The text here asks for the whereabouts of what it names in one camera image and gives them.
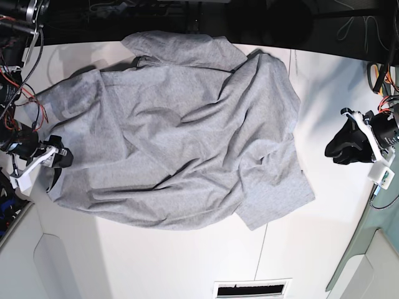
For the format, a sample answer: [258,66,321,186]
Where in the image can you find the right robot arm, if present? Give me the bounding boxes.
[1,0,74,179]

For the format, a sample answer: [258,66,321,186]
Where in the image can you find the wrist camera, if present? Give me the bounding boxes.
[368,163,395,189]
[9,176,32,192]

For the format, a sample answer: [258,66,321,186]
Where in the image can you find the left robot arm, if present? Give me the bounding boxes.
[324,91,398,165]

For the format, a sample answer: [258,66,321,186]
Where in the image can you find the grey t-shirt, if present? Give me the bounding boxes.
[38,31,314,230]

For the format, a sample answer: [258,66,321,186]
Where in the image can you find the black cable on floor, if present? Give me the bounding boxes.
[336,12,397,54]

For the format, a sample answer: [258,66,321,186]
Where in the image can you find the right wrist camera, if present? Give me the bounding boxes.
[9,176,32,192]

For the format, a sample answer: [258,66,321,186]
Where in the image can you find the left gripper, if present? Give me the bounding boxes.
[324,107,398,165]

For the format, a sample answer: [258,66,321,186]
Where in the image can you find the green plastic bin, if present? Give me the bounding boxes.
[325,174,399,299]

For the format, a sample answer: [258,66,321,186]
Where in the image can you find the white plastic bin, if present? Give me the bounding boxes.
[1,204,69,299]

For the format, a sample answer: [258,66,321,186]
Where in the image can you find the orange handled scissors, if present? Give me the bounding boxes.
[367,62,392,96]

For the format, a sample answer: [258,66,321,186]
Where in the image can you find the blue and black cable bundle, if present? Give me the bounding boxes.
[0,171,31,237]

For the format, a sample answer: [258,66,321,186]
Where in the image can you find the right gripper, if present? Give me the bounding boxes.
[6,129,74,170]

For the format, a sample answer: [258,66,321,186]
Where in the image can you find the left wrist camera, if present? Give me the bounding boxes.
[368,163,395,189]

